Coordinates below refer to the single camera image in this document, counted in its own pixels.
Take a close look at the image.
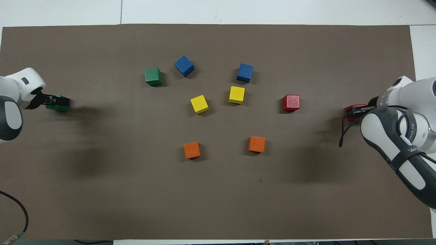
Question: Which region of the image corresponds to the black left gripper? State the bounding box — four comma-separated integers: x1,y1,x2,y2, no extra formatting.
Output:
25,88,71,110

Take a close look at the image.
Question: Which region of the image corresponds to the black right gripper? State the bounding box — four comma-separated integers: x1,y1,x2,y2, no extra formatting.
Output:
347,96,379,122

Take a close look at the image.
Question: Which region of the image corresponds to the green wooden cube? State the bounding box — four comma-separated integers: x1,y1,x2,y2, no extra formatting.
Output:
144,67,163,86
46,95,70,112

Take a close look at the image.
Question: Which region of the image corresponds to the red wooden cube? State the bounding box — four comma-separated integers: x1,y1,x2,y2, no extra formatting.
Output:
282,95,301,112
344,104,367,122

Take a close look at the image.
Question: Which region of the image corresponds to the orange wooden cube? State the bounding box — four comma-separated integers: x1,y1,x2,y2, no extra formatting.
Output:
248,136,266,153
183,142,201,159

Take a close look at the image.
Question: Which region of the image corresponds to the blue wooden cube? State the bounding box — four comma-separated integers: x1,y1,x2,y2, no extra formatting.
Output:
236,63,254,84
174,55,195,78

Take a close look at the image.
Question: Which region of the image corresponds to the yellow wooden cube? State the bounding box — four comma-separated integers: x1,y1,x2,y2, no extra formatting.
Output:
229,86,246,104
190,95,209,114

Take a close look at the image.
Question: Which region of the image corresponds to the brown table mat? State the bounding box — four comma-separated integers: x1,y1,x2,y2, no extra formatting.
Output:
0,24,433,240

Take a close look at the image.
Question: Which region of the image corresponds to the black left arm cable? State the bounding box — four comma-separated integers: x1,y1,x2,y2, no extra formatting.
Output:
0,191,29,245

